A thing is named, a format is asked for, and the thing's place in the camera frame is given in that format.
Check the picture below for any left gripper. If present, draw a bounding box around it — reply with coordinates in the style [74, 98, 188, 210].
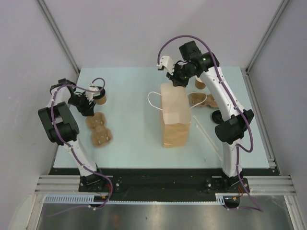
[68, 91, 96, 117]

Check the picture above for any brown paper cup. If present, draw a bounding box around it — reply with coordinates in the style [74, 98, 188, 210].
[195, 77, 206, 90]
[95, 95, 106, 105]

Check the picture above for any black cup lid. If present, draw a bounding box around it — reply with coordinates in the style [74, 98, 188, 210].
[93, 87, 106, 100]
[211, 110, 223, 125]

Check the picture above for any brown paper bag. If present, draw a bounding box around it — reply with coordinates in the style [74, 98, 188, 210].
[147, 82, 208, 149]

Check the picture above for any pulp cup carrier tray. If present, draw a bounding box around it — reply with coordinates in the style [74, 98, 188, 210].
[86, 112, 113, 147]

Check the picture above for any straw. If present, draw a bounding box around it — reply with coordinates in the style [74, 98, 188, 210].
[196, 125, 222, 161]
[192, 115, 219, 151]

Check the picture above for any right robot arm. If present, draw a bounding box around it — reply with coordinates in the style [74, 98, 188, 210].
[157, 41, 254, 192]

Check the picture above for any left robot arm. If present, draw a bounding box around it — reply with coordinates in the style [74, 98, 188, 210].
[38, 79, 106, 192]

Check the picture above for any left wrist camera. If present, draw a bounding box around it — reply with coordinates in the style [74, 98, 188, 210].
[85, 86, 98, 102]

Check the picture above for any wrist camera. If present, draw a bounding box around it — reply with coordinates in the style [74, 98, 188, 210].
[157, 56, 175, 75]
[85, 86, 98, 102]

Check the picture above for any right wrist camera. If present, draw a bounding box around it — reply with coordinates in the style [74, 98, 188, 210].
[157, 56, 175, 75]

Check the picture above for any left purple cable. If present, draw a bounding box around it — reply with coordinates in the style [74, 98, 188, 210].
[47, 77, 113, 211]

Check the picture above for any purple cable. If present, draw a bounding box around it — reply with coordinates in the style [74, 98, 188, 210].
[47, 77, 113, 211]
[156, 34, 264, 212]

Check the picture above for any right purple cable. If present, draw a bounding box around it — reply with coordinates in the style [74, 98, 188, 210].
[156, 34, 264, 212]

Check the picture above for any aluminium frame post right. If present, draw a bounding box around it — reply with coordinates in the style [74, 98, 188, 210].
[245, 0, 291, 72]

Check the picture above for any aluminium frame post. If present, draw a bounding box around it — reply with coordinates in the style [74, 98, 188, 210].
[35, 0, 81, 76]
[245, 0, 291, 72]

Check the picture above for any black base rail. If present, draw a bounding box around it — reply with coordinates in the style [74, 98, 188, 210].
[49, 168, 277, 202]

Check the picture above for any aluminium frame post left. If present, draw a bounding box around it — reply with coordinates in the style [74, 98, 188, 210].
[35, 0, 81, 76]

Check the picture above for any white cable duct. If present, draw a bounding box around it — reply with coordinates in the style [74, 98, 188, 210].
[43, 193, 227, 206]

